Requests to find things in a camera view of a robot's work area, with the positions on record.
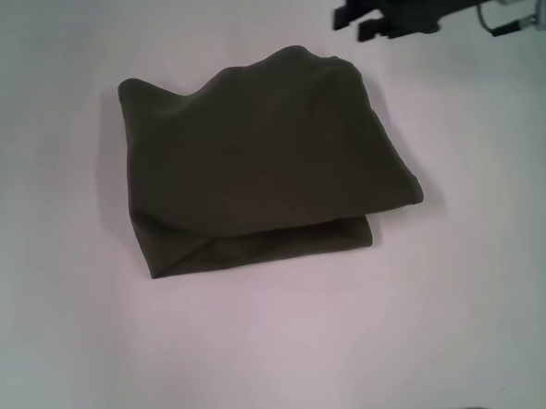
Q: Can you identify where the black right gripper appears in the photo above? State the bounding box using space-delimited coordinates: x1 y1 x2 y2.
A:
331 0 493 45

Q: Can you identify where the dark green t-shirt pink print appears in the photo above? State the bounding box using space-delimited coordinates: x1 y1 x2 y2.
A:
115 37 429 283

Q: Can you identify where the right gripper cable with plug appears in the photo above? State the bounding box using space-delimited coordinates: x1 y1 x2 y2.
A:
476 0 546 39

